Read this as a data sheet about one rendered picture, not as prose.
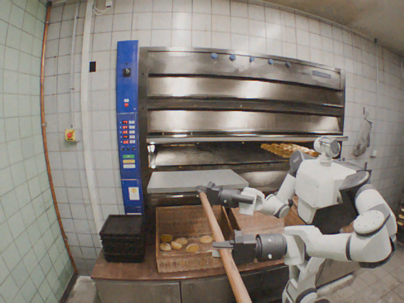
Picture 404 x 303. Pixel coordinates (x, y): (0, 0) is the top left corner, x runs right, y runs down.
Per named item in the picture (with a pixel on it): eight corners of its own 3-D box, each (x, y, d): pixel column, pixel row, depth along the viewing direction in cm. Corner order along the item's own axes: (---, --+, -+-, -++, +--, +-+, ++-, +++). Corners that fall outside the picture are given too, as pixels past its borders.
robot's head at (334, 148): (331, 148, 79) (325, 133, 78) (344, 151, 71) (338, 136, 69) (321, 156, 79) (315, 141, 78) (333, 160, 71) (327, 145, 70)
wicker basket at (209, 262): (158, 234, 165) (155, 206, 160) (221, 229, 175) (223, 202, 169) (157, 274, 118) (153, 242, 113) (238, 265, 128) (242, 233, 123)
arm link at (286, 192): (273, 205, 115) (290, 172, 110) (288, 218, 105) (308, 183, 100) (261, 205, 108) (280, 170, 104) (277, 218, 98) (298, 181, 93)
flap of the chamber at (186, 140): (146, 142, 136) (149, 143, 156) (348, 141, 163) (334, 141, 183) (146, 138, 136) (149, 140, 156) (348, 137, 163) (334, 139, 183)
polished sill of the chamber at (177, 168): (150, 170, 161) (149, 165, 160) (331, 162, 188) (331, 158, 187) (149, 172, 155) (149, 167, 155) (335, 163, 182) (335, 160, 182)
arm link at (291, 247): (274, 269, 51) (309, 264, 51) (275, 233, 54) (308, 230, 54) (263, 261, 61) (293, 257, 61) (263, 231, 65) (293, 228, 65)
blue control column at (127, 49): (150, 201, 359) (146, 78, 316) (159, 201, 361) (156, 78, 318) (137, 281, 172) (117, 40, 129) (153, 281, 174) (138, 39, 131)
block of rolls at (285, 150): (259, 147, 246) (259, 142, 245) (291, 146, 253) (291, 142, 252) (285, 158, 187) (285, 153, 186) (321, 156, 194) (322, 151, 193)
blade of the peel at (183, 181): (249, 187, 111) (249, 183, 110) (147, 192, 103) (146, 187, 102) (230, 169, 146) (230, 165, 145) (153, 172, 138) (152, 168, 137)
